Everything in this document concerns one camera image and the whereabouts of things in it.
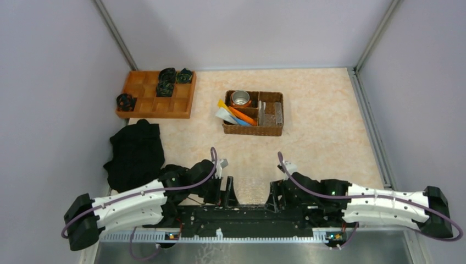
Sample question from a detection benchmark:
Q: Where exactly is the orange toothbrush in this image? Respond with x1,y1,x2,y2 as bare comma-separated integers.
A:
228,106,257,126

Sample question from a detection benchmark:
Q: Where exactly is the black patterned rolled sock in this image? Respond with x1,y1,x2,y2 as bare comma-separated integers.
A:
156,82,174,97

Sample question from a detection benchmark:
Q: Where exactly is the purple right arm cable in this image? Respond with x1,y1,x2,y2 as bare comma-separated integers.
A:
277,151,464,251

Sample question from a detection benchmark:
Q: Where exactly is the metal cup orange base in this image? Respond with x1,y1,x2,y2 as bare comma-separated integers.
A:
230,90,251,107

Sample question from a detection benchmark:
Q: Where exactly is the clear textured plastic tray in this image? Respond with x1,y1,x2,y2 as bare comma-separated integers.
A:
234,177,271,205

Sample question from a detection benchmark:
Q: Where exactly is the orange wooden compartment tray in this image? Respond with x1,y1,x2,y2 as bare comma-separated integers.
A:
115,71,197,119

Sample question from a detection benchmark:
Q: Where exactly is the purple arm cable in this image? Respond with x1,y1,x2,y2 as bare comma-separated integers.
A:
277,151,464,251
60,147,218,262

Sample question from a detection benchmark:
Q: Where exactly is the white toothpaste tube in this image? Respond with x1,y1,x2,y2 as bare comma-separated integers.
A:
215,107,238,125

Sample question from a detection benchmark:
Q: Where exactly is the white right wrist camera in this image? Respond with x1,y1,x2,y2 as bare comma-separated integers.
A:
278,161,298,175

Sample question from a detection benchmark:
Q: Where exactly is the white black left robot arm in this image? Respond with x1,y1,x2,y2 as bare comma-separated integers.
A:
62,159,228,251

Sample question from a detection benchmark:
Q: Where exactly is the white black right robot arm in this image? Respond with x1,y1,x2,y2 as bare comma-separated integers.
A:
266,172,456,241

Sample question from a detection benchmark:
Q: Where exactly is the brown wicker divided basket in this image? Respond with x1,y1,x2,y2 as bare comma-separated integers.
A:
222,90,284,136

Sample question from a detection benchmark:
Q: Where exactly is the black cloth pile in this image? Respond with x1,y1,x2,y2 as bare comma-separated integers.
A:
103,119,165,193

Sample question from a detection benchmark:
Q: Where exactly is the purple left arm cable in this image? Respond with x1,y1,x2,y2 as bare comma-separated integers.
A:
60,147,218,262

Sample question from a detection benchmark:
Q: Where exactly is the black green rolled sock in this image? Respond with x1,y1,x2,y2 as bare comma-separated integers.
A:
175,68,193,84

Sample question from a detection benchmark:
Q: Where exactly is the black orange rolled sock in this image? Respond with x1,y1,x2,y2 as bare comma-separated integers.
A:
116,93,137,112

